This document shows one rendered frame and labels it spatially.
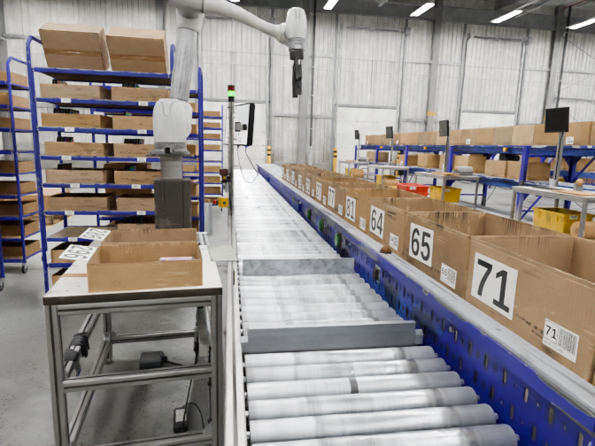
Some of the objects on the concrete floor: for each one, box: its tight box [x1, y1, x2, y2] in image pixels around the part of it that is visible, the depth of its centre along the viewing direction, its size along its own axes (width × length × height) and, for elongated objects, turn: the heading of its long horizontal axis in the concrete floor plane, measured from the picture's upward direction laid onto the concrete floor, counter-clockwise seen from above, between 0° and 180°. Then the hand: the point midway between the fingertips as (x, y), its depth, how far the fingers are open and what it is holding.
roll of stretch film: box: [205, 199, 213, 236], centre depth 591 cm, size 11×11×50 cm
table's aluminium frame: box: [43, 239, 223, 446], centre depth 201 cm, size 100×58×72 cm, turn 6°
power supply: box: [174, 407, 189, 434], centre depth 194 cm, size 15×6×3 cm, turn 6°
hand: (297, 92), depth 224 cm, fingers open, 10 cm apart
